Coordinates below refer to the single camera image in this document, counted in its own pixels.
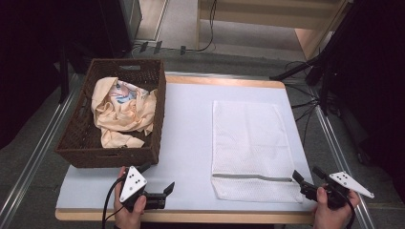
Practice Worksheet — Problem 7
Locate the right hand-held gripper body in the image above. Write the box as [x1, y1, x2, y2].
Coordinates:
[300, 171, 375, 211]

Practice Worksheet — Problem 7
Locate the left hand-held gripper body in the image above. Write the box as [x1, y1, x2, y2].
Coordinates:
[118, 165, 167, 214]

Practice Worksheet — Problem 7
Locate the peach printed garment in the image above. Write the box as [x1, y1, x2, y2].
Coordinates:
[91, 76, 159, 150]

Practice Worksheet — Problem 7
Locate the white mesh laundry bag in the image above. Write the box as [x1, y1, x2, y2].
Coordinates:
[210, 99, 304, 204]

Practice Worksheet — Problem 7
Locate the brown wicker basket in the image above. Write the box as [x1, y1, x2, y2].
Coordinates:
[54, 57, 167, 169]

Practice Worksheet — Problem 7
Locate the person's right hand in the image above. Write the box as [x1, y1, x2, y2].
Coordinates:
[312, 186, 361, 229]

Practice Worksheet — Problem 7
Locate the person's left hand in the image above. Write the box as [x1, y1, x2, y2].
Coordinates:
[113, 165, 148, 229]

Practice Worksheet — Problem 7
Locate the white table mat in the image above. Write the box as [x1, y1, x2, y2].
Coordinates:
[55, 82, 319, 214]

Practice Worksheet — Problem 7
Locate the black tripod stand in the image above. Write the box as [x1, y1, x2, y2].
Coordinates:
[268, 0, 356, 117]

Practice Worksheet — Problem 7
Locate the wooden table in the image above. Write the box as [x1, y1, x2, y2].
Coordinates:
[54, 74, 319, 225]

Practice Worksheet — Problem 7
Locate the dark cabinet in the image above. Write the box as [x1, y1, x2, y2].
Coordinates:
[98, 0, 143, 59]

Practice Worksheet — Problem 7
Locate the light wooden shelf unit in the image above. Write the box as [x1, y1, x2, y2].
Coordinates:
[195, 0, 352, 61]

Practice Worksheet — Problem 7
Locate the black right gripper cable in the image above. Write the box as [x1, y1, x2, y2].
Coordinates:
[324, 182, 356, 229]

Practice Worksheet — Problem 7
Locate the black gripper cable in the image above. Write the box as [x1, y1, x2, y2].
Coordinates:
[101, 176, 127, 229]
[324, 182, 356, 229]

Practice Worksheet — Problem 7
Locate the aluminium floor rail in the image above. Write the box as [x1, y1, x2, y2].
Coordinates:
[313, 104, 377, 229]
[0, 74, 81, 229]

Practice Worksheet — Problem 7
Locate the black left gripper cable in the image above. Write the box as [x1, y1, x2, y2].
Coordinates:
[101, 176, 127, 229]

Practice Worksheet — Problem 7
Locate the black floor cable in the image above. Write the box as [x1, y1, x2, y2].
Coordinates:
[284, 60, 322, 148]

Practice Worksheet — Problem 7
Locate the black metal post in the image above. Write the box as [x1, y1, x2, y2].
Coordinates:
[58, 44, 70, 105]

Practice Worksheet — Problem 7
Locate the black hanging cable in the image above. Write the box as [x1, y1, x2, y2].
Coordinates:
[185, 0, 219, 53]

